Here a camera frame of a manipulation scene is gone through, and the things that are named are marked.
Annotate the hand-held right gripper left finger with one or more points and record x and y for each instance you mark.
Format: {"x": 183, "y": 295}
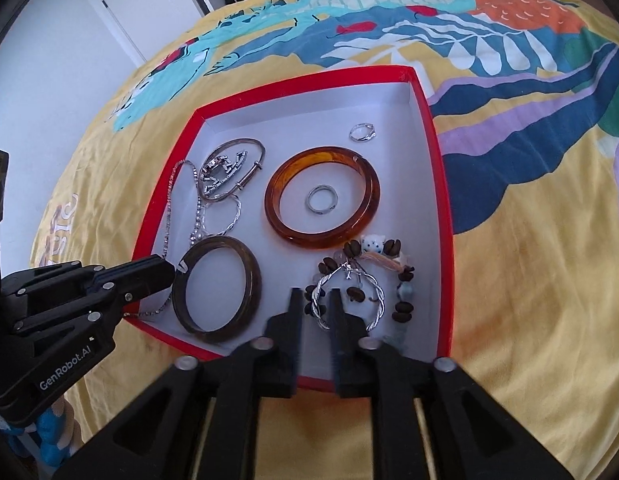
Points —
{"x": 294, "y": 340}

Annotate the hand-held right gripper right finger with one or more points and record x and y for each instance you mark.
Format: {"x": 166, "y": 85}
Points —
{"x": 339, "y": 340}

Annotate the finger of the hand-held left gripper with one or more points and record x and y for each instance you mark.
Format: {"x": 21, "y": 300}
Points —
{"x": 114, "y": 275}
{"x": 89, "y": 307}

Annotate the twisted silver bangle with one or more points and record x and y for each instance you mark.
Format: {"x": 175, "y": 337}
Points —
{"x": 378, "y": 305}

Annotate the dark brown bangle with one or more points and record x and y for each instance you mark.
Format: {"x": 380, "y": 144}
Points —
{"x": 254, "y": 285}

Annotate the thin silver bangle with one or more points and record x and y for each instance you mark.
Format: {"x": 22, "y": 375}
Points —
{"x": 262, "y": 152}

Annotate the red box with white inside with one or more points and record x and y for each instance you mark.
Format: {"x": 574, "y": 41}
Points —
{"x": 314, "y": 110}

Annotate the blue white patterned clothing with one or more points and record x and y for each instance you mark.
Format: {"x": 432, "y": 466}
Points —
{"x": 49, "y": 435}

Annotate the amber bangle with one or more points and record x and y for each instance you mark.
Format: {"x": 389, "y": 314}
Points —
{"x": 272, "y": 200}

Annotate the yellow dinosaur printed blanket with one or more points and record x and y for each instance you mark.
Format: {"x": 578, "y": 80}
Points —
{"x": 514, "y": 285}

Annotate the white door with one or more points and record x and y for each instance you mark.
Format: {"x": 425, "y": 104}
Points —
{"x": 129, "y": 5}

